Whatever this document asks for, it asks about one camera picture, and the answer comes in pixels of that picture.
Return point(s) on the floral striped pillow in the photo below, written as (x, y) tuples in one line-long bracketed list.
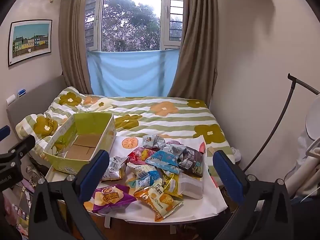
[(42, 125)]

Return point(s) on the light blue cloth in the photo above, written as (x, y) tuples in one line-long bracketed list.
[(130, 73)]

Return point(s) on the white frame window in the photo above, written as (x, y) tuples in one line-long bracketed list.
[(131, 17)]

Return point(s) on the grey speckled triangular bag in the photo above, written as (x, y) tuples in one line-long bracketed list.
[(153, 142)]

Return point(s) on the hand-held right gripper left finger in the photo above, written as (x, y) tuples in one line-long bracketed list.
[(93, 173)]

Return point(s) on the clear plastic container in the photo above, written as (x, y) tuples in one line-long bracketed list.
[(191, 186)]

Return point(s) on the dark purple snack bag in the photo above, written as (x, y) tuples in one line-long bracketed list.
[(195, 161)]

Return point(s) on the blue and white small object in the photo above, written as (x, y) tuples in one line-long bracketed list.
[(21, 93)]

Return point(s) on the brown curtain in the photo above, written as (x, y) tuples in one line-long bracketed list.
[(72, 42), (197, 50)]

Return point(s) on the floral striped blanket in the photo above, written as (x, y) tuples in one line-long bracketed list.
[(162, 120)]

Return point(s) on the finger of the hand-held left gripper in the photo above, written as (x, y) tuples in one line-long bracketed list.
[(5, 130), (23, 143)]

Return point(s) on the green yellow snack bag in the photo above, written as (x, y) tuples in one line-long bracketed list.
[(82, 150)]

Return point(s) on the white wall outlet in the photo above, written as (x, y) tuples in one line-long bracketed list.
[(10, 99)]

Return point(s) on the white folding table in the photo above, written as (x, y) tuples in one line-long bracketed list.
[(51, 176)]

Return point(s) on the white standing fan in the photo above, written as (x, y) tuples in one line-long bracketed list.
[(311, 155)]

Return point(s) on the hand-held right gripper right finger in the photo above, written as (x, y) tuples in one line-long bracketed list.
[(228, 177)]

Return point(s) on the grey headboard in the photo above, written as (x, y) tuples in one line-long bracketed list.
[(32, 100)]

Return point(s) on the framed wall picture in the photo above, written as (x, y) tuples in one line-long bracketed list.
[(30, 41)]

